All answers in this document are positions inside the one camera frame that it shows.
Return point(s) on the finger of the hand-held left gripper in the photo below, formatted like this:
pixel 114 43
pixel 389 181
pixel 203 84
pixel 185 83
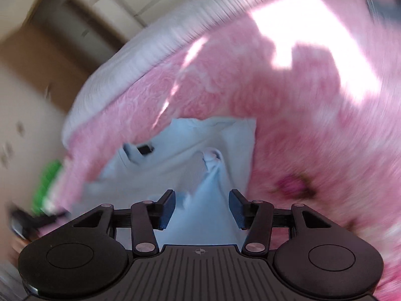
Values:
pixel 53 218

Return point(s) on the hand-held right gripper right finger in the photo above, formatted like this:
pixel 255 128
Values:
pixel 236 209

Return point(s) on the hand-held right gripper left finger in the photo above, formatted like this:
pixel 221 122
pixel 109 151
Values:
pixel 167 209

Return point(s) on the light blue garment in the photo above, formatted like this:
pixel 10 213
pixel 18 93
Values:
pixel 188 150

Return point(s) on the green and cream cloth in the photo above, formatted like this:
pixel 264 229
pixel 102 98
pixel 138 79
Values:
pixel 47 182

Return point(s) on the pink floral blanket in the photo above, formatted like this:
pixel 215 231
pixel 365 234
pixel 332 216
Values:
pixel 313 116

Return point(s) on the white striped duvet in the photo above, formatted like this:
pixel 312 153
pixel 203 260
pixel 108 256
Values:
pixel 125 62

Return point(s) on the wooden door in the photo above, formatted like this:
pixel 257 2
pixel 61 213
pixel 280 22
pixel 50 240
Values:
pixel 37 62

